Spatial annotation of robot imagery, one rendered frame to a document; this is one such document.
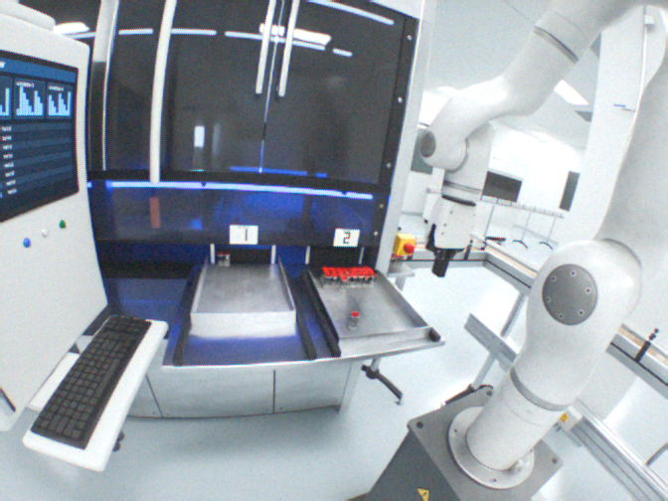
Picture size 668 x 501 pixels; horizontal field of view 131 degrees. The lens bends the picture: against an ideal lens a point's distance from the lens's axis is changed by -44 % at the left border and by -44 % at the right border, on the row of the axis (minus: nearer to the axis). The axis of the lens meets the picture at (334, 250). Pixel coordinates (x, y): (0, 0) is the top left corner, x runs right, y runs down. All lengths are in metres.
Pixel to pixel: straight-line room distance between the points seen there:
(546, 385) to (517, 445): 0.13
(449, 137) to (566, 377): 0.39
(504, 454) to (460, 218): 0.44
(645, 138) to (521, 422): 0.41
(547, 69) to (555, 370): 0.43
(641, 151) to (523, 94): 0.21
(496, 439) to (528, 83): 0.57
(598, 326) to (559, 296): 0.05
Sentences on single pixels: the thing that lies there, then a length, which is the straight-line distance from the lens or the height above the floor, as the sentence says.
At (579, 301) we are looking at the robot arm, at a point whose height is 1.23.
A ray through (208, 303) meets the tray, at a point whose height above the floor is 0.88.
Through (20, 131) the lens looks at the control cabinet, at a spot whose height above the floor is 1.33.
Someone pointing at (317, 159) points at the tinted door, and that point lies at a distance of 0.85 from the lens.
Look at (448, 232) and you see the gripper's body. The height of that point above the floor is 1.19.
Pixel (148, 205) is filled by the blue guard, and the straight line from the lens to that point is 0.89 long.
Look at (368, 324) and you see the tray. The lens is 0.75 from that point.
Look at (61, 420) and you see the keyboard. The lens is 0.68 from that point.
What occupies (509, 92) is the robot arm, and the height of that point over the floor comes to 1.46.
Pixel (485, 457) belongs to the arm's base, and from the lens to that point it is 0.57.
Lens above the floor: 1.31
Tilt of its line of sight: 22 degrees down
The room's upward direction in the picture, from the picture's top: 9 degrees clockwise
